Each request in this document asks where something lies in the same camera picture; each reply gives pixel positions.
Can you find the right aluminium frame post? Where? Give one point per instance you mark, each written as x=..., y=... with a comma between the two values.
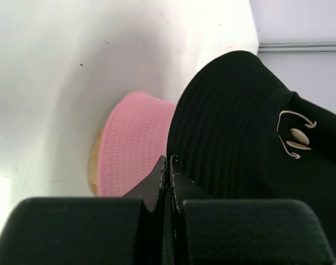
x=312, y=47

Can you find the black hat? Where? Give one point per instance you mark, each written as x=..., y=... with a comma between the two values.
x=239, y=133

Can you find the pink bucket hat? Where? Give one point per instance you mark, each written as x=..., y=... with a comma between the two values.
x=133, y=139

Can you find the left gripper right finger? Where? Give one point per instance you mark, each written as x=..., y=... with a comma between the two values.
x=242, y=231

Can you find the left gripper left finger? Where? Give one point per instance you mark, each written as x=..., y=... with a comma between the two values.
x=90, y=230

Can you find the wooden hat stand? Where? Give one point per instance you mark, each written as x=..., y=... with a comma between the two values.
x=92, y=165

